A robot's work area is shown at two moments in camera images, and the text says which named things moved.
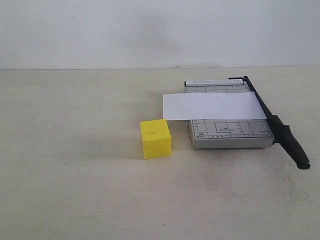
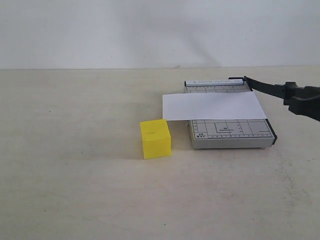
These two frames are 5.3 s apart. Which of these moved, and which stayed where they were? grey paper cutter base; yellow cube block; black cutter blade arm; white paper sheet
Moved: black cutter blade arm
Stayed: grey paper cutter base; yellow cube block; white paper sheet
